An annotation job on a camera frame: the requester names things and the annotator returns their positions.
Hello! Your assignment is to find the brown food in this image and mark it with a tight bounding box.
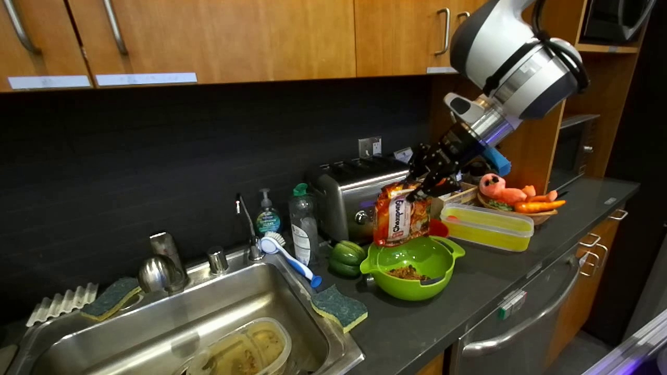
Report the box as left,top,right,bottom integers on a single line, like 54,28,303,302
386,265,431,281

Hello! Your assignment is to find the clear bottle with green cap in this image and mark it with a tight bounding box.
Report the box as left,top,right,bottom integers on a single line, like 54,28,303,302
288,182,320,268

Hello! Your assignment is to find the silver toaster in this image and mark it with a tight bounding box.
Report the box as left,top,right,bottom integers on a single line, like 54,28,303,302
306,155,413,245

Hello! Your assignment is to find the large silver tap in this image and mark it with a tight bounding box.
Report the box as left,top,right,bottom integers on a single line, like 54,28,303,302
138,231,190,294

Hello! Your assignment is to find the hand soap pump bottle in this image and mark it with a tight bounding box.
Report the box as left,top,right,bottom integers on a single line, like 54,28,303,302
255,187,282,235

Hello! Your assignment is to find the thin silver tap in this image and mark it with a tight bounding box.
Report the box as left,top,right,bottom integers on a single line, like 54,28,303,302
235,193,265,261

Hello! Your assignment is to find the steel dishwasher door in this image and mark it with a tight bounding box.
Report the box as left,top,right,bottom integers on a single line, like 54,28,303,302
449,249,585,375

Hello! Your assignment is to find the wooden cabinet door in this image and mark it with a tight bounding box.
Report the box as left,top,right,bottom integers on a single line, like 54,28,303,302
67,0,357,88
0,0,94,93
354,0,488,78

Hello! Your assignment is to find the white corrugated soap tray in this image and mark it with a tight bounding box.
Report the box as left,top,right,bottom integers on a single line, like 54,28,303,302
26,282,100,328

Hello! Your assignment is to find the wooden wall cabinet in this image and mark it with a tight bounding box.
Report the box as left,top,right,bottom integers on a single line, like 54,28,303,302
0,0,647,93

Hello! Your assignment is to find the steel sink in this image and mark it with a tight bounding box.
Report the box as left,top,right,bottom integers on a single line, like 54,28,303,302
4,248,366,375

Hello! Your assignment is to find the cardboard box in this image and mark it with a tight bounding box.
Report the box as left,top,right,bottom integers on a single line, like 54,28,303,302
431,182,479,219

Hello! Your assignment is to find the orange noodle packet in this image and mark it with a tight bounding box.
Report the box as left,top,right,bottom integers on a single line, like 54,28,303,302
373,181,433,247

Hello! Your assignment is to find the green and yellow sponge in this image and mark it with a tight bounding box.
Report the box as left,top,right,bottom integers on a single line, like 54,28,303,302
80,277,143,322
311,284,369,334

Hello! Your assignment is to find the pink plush toy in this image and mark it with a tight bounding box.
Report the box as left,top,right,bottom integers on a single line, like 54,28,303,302
478,173,538,205

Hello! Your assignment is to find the silver sink knob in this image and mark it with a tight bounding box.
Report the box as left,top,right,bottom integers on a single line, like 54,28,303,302
206,245,230,276

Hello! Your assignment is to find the black microwave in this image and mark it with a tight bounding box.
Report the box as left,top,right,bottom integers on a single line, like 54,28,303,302
580,0,658,45

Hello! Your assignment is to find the blue and white dish brush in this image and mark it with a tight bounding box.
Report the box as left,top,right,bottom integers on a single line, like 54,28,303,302
258,231,323,289

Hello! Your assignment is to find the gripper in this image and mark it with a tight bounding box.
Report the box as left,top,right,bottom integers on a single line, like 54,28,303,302
405,123,487,203

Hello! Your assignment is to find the yellow container with clear lid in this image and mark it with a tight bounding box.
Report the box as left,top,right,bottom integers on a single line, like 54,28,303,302
440,202,535,253

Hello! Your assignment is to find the silver toaster oven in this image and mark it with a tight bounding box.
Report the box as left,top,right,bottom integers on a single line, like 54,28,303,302
547,114,601,192

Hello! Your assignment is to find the dishwasher door handle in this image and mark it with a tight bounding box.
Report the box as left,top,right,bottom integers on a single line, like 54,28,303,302
461,259,583,358

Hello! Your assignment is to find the green plastic bowl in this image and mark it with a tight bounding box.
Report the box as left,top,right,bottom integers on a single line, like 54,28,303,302
359,235,466,302

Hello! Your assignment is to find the clear plastic food container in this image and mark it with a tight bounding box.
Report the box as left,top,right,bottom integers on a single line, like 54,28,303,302
186,317,293,375

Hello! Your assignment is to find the green bell pepper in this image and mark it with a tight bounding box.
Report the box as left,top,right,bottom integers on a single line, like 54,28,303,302
328,240,367,278

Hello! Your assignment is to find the orange toy carrot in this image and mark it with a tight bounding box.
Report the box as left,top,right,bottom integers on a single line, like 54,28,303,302
513,199,567,215

